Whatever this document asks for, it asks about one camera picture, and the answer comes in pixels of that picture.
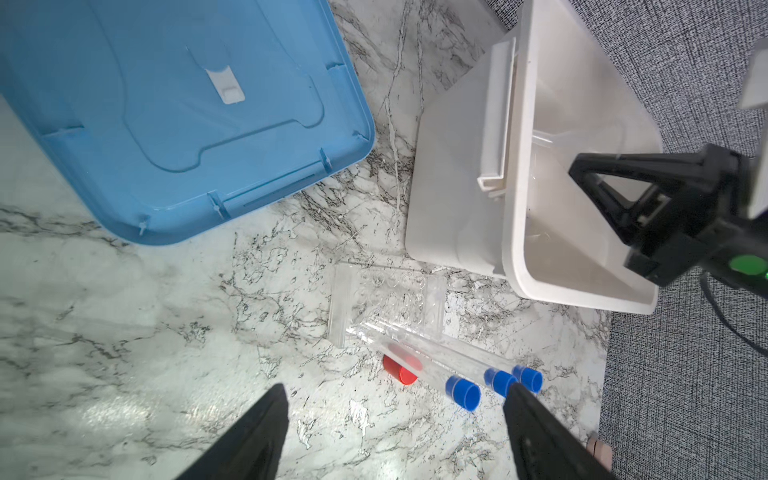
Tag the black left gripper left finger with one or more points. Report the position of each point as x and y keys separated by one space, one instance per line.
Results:
x=251 y=448

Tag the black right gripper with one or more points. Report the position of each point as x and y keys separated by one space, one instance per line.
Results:
x=680 y=211

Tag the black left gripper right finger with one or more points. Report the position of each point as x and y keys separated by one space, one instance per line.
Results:
x=541 y=446

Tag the blue capped test tube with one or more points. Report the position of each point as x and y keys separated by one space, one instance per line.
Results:
x=460 y=374
x=461 y=391
x=480 y=357

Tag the white plastic storage bin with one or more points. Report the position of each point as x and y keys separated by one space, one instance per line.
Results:
x=491 y=193

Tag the clear test tube rack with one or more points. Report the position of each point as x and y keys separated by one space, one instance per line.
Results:
x=405 y=298

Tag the blue plastic bin lid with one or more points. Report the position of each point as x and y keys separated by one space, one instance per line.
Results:
x=170 y=118

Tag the red bottle cap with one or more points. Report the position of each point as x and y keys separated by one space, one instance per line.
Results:
x=398 y=372

